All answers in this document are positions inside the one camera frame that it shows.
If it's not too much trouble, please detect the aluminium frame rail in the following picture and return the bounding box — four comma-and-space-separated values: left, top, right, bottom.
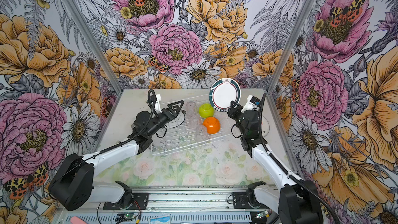
55, 185, 321, 224

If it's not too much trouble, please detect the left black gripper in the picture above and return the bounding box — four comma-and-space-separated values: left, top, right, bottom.
148, 100, 185, 136

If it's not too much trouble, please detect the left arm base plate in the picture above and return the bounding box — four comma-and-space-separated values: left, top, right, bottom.
103, 192, 149, 211

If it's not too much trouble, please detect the white plate with emblem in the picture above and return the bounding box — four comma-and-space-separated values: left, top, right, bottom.
166, 110, 186, 129

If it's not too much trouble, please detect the green rimmed white plate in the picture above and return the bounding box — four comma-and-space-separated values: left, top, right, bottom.
209, 78, 241, 112

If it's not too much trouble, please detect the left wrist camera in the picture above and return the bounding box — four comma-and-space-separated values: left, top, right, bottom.
153, 94, 162, 114

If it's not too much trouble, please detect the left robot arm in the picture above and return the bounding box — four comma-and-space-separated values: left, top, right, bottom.
48, 101, 184, 211

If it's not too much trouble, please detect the pink object front edge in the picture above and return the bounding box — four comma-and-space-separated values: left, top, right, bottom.
70, 216, 87, 224

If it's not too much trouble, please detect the lime green bowl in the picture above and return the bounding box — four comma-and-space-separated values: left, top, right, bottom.
198, 103, 215, 118

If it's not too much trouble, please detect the small circuit board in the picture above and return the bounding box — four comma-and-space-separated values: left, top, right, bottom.
115, 213, 139, 224

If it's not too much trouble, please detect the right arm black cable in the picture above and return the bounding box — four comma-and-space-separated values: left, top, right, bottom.
257, 92, 343, 224

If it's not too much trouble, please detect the clear glass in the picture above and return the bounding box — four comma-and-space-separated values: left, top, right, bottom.
195, 125, 208, 143
188, 114, 202, 129
185, 101, 197, 116

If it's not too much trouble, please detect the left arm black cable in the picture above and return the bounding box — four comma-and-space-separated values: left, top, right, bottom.
48, 89, 158, 194

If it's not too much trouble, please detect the orange bowl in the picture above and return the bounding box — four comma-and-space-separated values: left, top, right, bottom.
203, 117, 221, 134

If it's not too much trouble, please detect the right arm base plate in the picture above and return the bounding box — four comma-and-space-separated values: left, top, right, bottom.
232, 192, 268, 209

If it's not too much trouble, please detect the clear glass far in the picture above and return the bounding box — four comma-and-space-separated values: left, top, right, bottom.
185, 101, 197, 116

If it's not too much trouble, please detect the watermelon pattern plate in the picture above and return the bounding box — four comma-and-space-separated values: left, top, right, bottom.
261, 116, 270, 138

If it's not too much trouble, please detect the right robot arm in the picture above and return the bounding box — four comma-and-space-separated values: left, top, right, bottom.
228, 97, 323, 224

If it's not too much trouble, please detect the clear glass near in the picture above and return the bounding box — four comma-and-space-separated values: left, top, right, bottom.
195, 125, 208, 143

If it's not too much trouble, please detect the clear glass middle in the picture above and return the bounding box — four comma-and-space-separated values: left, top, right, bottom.
188, 114, 202, 129

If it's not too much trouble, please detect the white wire dish rack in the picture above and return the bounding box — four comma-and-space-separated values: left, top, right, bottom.
150, 94, 232, 156

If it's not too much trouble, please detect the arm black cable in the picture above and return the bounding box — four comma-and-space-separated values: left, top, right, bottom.
48, 89, 158, 194
257, 92, 343, 224

